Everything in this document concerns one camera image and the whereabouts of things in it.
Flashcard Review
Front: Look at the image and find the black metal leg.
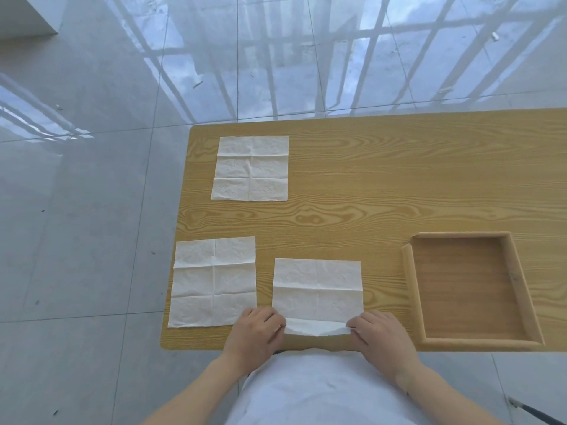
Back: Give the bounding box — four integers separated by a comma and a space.
508, 397, 567, 425

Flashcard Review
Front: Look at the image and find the person's right hand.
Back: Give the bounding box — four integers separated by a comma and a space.
346, 310, 422, 386

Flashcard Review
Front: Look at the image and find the white paper napkin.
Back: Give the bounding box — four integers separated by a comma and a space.
210, 136, 290, 202
167, 236, 258, 329
272, 258, 365, 338

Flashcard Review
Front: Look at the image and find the person's left forearm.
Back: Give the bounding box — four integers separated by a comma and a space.
139, 353, 250, 425

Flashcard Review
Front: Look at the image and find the person's left hand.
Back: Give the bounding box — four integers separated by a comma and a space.
222, 305, 287, 377

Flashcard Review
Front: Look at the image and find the person's right forearm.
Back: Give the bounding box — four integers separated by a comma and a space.
395, 363, 504, 425

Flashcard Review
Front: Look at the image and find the person's white shirt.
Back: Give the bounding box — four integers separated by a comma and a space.
225, 349, 436, 425

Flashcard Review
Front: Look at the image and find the shallow wooden tray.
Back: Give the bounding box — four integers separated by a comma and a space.
401, 232, 545, 351

